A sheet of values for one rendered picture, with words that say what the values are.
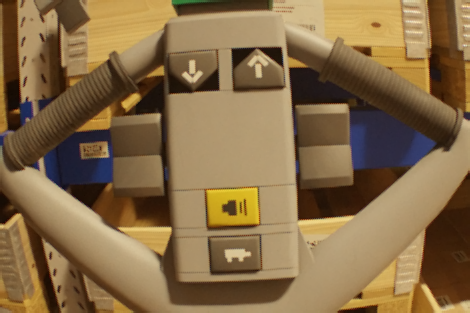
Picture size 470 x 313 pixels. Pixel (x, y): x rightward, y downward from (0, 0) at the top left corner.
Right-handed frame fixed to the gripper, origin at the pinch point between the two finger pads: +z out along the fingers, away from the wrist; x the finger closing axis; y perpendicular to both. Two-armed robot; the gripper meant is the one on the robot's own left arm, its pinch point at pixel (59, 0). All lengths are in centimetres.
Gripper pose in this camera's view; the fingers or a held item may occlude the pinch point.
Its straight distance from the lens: 47.8
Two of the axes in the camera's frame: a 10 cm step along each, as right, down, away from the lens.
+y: -8.4, 5.4, 0.1
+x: -0.3, -0.3, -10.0
